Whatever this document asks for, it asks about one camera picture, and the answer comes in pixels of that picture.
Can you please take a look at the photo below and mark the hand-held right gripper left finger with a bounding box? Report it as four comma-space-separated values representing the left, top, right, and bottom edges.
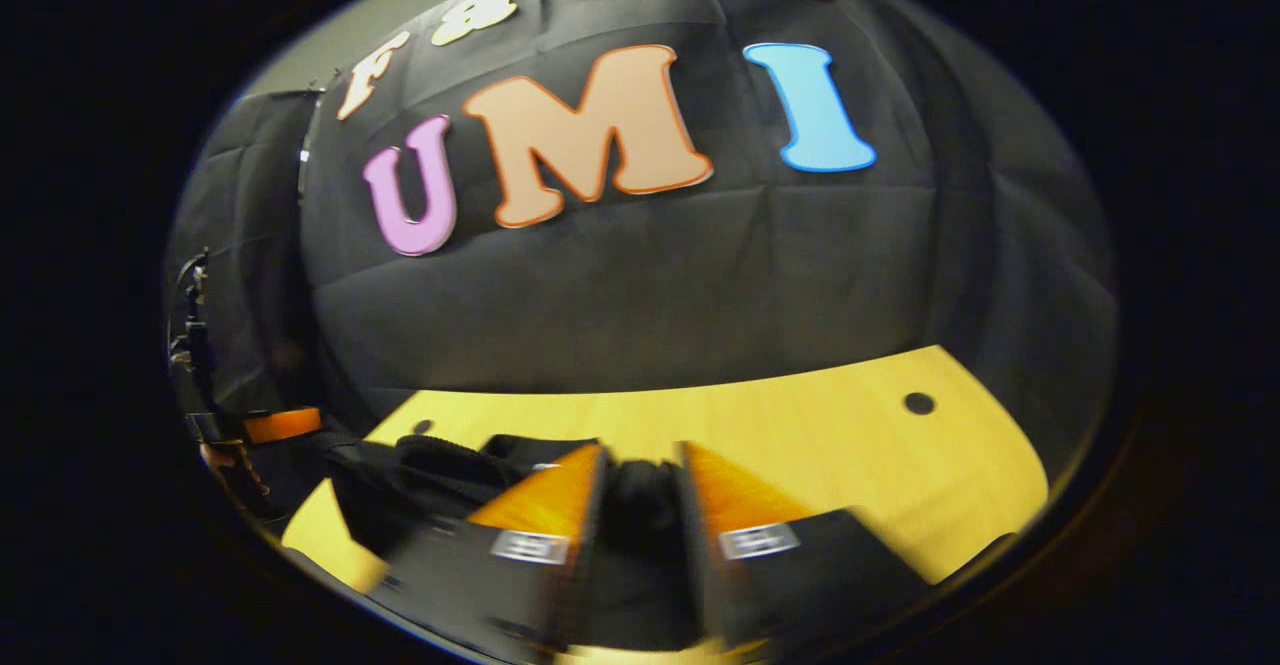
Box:
365, 442, 611, 661

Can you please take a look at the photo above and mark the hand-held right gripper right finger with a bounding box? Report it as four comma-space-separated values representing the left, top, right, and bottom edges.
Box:
675, 440, 936, 651

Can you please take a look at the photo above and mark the black shirt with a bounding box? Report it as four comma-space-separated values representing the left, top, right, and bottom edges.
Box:
320, 432, 711, 651

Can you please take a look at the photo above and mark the black backdrop cloth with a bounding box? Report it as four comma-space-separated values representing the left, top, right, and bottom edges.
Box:
165, 0, 1119, 466

